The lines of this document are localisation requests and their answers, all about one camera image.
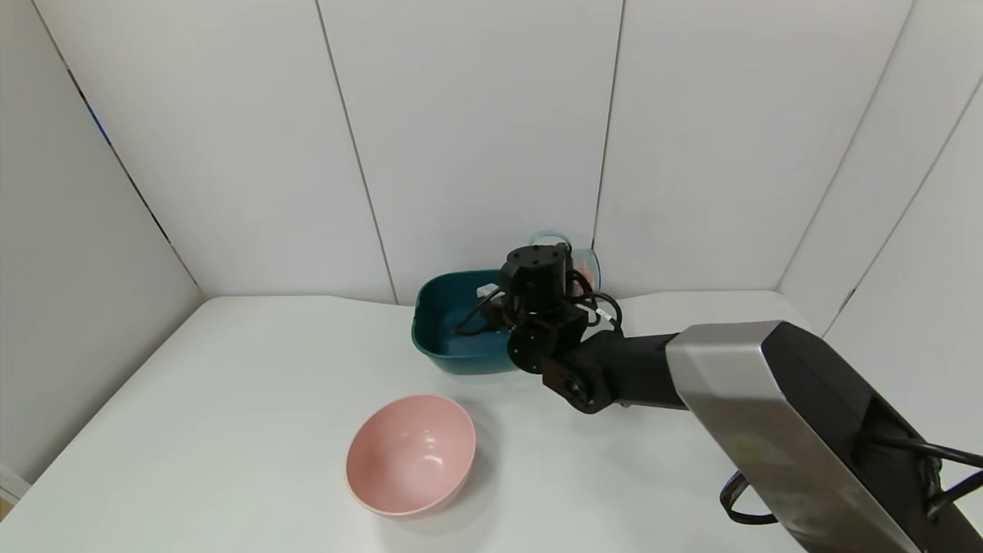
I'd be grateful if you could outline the black forearm cable bundle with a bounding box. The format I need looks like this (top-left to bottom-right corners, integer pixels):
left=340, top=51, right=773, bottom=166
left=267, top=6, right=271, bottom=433
left=864, top=432, right=983, bottom=523

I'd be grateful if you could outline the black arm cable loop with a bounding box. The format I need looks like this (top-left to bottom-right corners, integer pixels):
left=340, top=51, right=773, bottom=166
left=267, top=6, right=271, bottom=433
left=720, top=470, right=780, bottom=526

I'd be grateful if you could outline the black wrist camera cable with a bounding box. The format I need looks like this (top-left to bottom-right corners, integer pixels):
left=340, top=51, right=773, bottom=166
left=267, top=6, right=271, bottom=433
left=453, top=286, right=624, bottom=336

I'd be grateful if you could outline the pink round bowl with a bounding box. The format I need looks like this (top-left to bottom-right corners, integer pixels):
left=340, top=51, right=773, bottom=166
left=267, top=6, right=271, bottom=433
left=346, top=395, right=477, bottom=516

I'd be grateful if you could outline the transparent blue ribbed cup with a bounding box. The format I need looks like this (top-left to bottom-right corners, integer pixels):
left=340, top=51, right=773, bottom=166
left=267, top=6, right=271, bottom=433
left=528, top=229, right=601, bottom=302

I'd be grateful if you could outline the dark teal square basin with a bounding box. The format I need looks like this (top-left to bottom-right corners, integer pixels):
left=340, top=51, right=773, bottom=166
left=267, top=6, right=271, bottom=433
left=412, top=269, right=538, bottom=376

